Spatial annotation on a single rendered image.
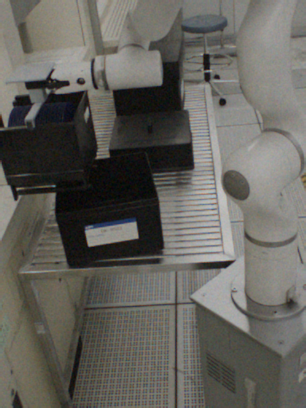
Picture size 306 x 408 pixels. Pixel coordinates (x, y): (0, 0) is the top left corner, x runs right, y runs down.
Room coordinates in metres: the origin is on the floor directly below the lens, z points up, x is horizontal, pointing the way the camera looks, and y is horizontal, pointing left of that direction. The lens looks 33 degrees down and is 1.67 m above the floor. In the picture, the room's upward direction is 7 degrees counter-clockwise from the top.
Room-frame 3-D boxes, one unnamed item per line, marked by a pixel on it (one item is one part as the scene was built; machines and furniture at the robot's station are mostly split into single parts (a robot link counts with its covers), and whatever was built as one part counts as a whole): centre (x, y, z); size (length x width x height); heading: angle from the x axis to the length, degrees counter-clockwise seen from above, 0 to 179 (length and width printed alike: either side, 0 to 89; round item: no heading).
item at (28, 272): (1.76, 0.03, 0.38); 1.30 x 0.60 x 0.76; 174
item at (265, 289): (0.95, -0.25, 0.85); 0.19 x 0.19 x 0.18
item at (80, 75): (1.27, 0.14, 1.25); 0.11 x 0.10 x 0.07; 83
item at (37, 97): (1.28, 0.25, 1.11); 0.24 x 0.20 x 0.32; 173
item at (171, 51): (2.17, -0.05, 0.89); 0.29 x 0.29 x 0.25; 80
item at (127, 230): (1.29, 0.13, 0.85); 0.28 x 0.28 x 0.17; 3
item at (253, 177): (0.93, -0.23, 1.07); 0.19 x 0.12 x 0.24; 130
